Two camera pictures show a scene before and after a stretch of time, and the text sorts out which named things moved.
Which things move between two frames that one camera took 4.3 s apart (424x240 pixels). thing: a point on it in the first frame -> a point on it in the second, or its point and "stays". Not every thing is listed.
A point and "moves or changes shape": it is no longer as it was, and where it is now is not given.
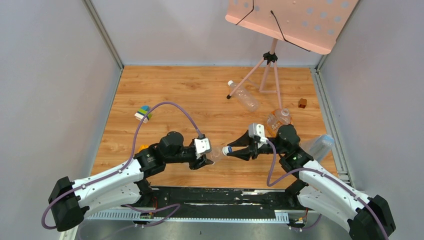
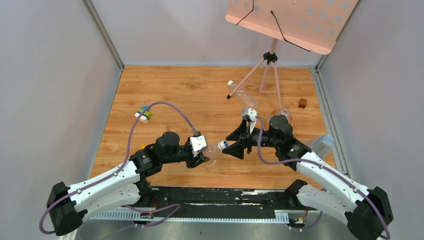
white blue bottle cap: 226,149 moves or changes shape
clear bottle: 246,95 stays
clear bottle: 216,152 stays
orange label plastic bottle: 275,119 stays
